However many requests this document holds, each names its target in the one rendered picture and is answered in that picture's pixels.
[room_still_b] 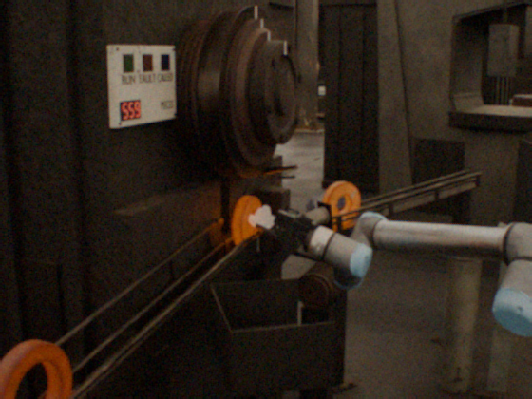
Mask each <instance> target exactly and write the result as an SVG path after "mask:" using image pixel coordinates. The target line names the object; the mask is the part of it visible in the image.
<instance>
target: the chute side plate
mask: <svg viewBox="0 0 532 399"><path fill-rule="evenodd" d="M258 238H259V250H258ZM270 246H271V254H272V253H273V238H272V237H267V236H265V235H263V234H261V235H259V236H258V237H256V238H254V239H251V240H250V241H248V243H246V244H245V245H244V246H243V247H242V248H241V249H240V250H238V251H237V252H236V253H235V254H233V256H232V257H231V258H230V259H229V260H228V261H226V262H225V263H224V264H223V265H222V266H221V267H219V268H218V270H217V271H216V272H215V273H213V274H212V275H211V276H210V277H209V278H208V279H207V280H205V282H204V283H202V284H201V285H200V286H199V287H198V288H197V289H196V290H195V291H194V292H193V293H192V294H190V295H189V296H188V297H187V298H186V299H185V300H184V301H183V302H182V303H181V304H180V305H179V306H178V307H177V308H176V309H175V310H174V311H173V312H172V313H171V314H170V315H168V316H167V317H166V318H165V319H164V320H163V321H162V322H161V323H160V324H159V325H158V326H157V327H156V328H154V329H153V330H152V331H151V332H150V333H149V334H148V335H147V336H146V337H145V338H144V339H143V340H141V341H140V342H139V343H138V344H137V345H136V346H135V347H134V349H132V350H130V351H129V352H128V353H127V354H126V355H125V356H124V357H123V358H122V359H121V360H120V361H118V363H116V364H115V365H114V366H113V367H112V368H111V369H110V370H109V371H108V372H106V373H105V374H104V376H103V377H101V378H100V379H99V380H98V381H97V382H96V383H94V384H93V385H92V386H91V387H90V389H88V390H87V391H86V392H84V394H83V395H81V396H80V397H79V398H78V399H125V398H126V397H127V396H128V395H129V394H130V393H131V392H132V391H133V390H134V388H136V387H137V386H138V385H139V384H140V383H141V381H142V380H143V379H144V378H145V377H147V376H148V375H149V373H150V372H151V371H153V370H154V369H155V361H154V356H155V354H156V353H157V352H160V351H161V350H162V349H163V348H164V347H165V346H166V345H168V354H169V353H170V352H171V351H172V350H174V349H175V348H176V346H178V345H179V343H180V342H181V341H182V340H183V339H184V338H185V336H186V335H187V334H189V333H190V332H191V331H192V330H193V329H194V328H195V327H197V325H198V324H199V323H200V322H201V320H202V319H203V318H204V317H206V316H207V315H208V314H209V313H210V295H209V284H217V283H228V282H240V281H241V280H242V279H243V278H244V277H245V276H246V275H247V274H248V273H249V271H251V270H252V269H253V268H255V267H256V266H258V265H259V264H260V263H262V262H263V251H264V250H266V249H267V248H268V247H270Z"/></svg>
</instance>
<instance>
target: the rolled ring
mask: <svg viewBox="0 0 532 399"><path fill-rule="evenodd" d="M1 361H2V362H1V363H0V399H15V393H16V391H17V389H18V387H19V383H20V381H21V380H22V379H23V377H24V374H25V373H27V371H28V370H29V368H31V367H33V366H34V364H36V363H38V362H42V363H43V364H44V365H45V367H46V370H47V376H48V386H47V397H46V399H67V398H68V397H69V395H70V394H71V391H72V382H73V381H72V375H71V367H70V364H69V361H68V359H67V354H66V353H65V352H64V351H63V350H62V349H61V348H60V347H58V345H56V344H53V343H49V342H46V341H42V340H29V341H27V342H23V343H21V344H19V345H17V347H15V348H13V349H11V351H10V352H9V353H7V355H6V356H5V357H4V359H3V360H1Z"/></svg>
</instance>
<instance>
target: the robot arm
mask: <svg viewBox="0 0 532 399"><path fill-rule="evenodd" d="M289 209H293V210H295V209H294V208H290V207H287V206H286V208H285V210H281V209H280V210H279V211H278V212H277V215H276V216H275V217H274V216H272V215H271V212H270V208H269V207H268V206H263V208H258V209H257V211H256V213H255V215H254V216H253V215H250V216H249V218H248V222H249V223H251V224H252V225H253V226H254V227H256V229H258V231H260V232H261V233H262V234H263V235H265V236H267V237H270V238H273V239H277V240H279V241H283V242H285V241H286V242H288V243H290V242H291V243H290V244H289V245H288V246H287V247H285V248H284V249H283V250H282V251H281V252H280V251H279V253H276V254H275V255H274V257H273V258H272V259H271V261H272V262H273V263H274V265H275V266H276V267H277V266H278V265H281V264H283V263H284V262H285V261H286V260H287V259H288V258H287V257H289V256H290V255H291V254H293V253H294V252H295V251H296V250H297V249H298V248H299V247H300V246H302V245H303V244H304V246H303V250H305V251H307V252H308V255H309V256H310V257H314V258H316V259H318V260H320V261H322V262H324V263H326V264H328V265H330V266H333V271H332V277H333V279H334V281H335V284H336V285H337V286H338V287H339V288H341V289H343V290H347V291H350V290H354V289H356V288H358V287H359V286H360V285H361V282H362V280H363V276H364V275H365V273H366V271H367V270H368V268H369V266H370V263H371V261H372V259H373V257H374V255H375V253H376V250H391V251H398V252H407V253H414V254H422V255H430V256H446V257H461V258H469V259H477V260H484V261H491V260H492V261H499V262H503V263H504V264H505V267H506V268H508V269H507V270H506V273H505V275H504V280H503V283H502V285H501V288H500V290H498V291H497V293H496V294H495V302H494V305H493V315H494V317H495V318H496V319H497V320H498V322H499V323H500V324H501V325H502V326H504V327H505V328H506V329H508V330H510V331H511V332H512V333H515V334H518V335H521V336H525V337H530V336H531V337H532V226H531V225H528V224H525V223H511V224H509V225H508V227H507V228H485V227H472V226H458V225H444V224H430V223H418V222H403V221H387V220H386V219H385V218H384V217H382V216H380V215H378V214H375V213H373V212H368V213H365V214H364V215H362V217H361V218H360V220H358V221H357V222H356V225H355V227H354V229H353V231H352V233H351V236H350V237H343V236H340V235H338V234H337V233H335V232H334V231H331V230H329V229H327V228H325V227H323V226H319V227H318V228H317V226H318V223H319V222H317V221H315V220H313V219H311V218H308V217H306V216H303V215H302V212H299V211H297V210H295V211H296V212H297V213H296V215H295V214H294V213H291V210H289ZM290 213H291V214H290ZM293 240H294V241H293Z"/></svg>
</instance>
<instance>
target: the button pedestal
mask: <svg viewBox="0 0 532 399"><path fill-rule="evenodd" d="M507 269H508V268H506V267H505V264H504V263H503V262H500V270H499V280H498V290H500V288H501V285H502V283H503V280H504V275H505V273H506V270H507ZM498 290H497V291H498ZM512 338H513V332H511V331H510V330H508V329H506V328H505V327H504V326H502V325H501V324H500V323H499V322H498V320H497V319H496V318H495V319H494V329H493V338H492V349H491V358H490V366H489V370H488V373H487V372H477V378H476V383H475V390H474V395H473V396H475V397H478V396H479V397H483V398H488V399H518V386H519V381H520V378H515V377H510V376H507V375H508V371H509V365H510V356H511V347H512Z"/></svg>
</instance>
